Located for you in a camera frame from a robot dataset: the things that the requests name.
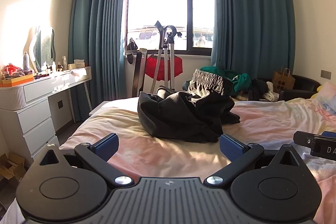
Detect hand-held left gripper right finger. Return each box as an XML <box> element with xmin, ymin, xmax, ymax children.
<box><xmin>206</xmin><ymin>134</ymin><xmax>305</xmax><ymax>186</ymax></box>

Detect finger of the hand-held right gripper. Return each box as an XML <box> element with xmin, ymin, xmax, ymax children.
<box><xmin>293</xmin><ymin>131</ymin><xmax>336</xmax><ymax>147</ymax></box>

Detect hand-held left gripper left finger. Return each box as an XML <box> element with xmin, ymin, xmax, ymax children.
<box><xmin>31</xmin><ymin>133</ymin><xmax>134</xmax><ymax>186</ymax></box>

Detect black pants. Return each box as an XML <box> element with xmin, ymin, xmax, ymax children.
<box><xmin>137</xmin><ymin>69</ymin><xmax>240</xmax><ymax>143</ymax></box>

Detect black and white clothes pile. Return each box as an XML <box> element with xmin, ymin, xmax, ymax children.
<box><xmin>235</xmin><ymin>78</ymin><xmax>282</xmax><ymax>103</ymax></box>

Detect green clothes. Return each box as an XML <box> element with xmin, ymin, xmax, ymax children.
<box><xmin>199</xmin><ymin>66</ymin><xmax>253</xmax><ymax>92</ymax></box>

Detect white bed footboard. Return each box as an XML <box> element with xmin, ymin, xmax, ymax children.
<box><xmin>89</xmin><ymin>101</ymin><xmax>116</xmax><ymax>117</ymax></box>

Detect pastel pillow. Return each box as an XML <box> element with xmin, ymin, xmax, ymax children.
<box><xmin>310</xmin><ymin>81</ymin><xmax>336</xmax><ymax>120</ymax></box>

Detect black leather sofa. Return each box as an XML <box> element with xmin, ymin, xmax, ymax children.
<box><xmin>252</xmin><ymin>74</ymin><xmax>322</xmax><ymax>102</ymax></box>

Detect brown paper bag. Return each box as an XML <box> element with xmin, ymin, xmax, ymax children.
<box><xmin>272</xmin><ymin>67</ymin><xmax>296</xmax><ymax>91</ymax></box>

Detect bed with pastel sheet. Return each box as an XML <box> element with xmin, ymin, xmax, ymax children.
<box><xmin>0</xmin><ymin>97</ymin><xmax>336</xmax><ymax>224</ymax></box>

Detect white dressing table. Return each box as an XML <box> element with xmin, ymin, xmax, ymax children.
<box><xmin>0</xmin><ymin>67</ymin><xmax>92</xmax><ymax>164</ymax></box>

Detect beige tissue box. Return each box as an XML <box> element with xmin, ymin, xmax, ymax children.
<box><xmin>68</xmin><ymin>59</ymin><xmax>86</xmax><ymax>70</ymax></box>

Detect cardboard box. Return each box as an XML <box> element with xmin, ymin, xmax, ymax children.
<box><xmin>0</xmin><ymin>153</ymin><xmax>27</xmax><ymax>188</ymax></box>

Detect red cloth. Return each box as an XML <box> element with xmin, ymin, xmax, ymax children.
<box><xmin>144</xmin><ymin>54</ymin><xmax>183</xmax><ymax>82</ymax></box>

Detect dark cloth on windowsill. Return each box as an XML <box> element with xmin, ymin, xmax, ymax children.
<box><xmin>126</xmin><ymin>38</ymin><xmax>138</xmax><ymax>52</ymax></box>

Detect orange box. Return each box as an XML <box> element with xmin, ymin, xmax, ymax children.
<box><xmin>0</xmin><ymin>73</ymin><xmax>34</xmax><ymax>88</ymax></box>

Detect garment steamer stand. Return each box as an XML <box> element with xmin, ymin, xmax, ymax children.
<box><xmin>150</xmin><ymin>20</ymin><xmax>183</xmax><ymax>94</ymax></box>

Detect wavy framed mirror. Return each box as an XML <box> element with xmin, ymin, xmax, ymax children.
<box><xmin>25</xmin><ymin>26</ymin><xmax>57</xmax><ymax>73</ymax></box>

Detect teal curtain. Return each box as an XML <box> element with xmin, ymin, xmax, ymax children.
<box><xmin>211</xmin><ymin>0</ymin><xmax>296</xmax><ymax>80</ymax></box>
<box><xmin>68</xmin><ymin>0</ymin><xmax>129</xmax><ymax>123</ymax></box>

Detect red toy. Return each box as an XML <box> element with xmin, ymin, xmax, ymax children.
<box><xmin>6</xmin><ymin>63</ymin><xmax>21</xmax><ymax>74</ymax></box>

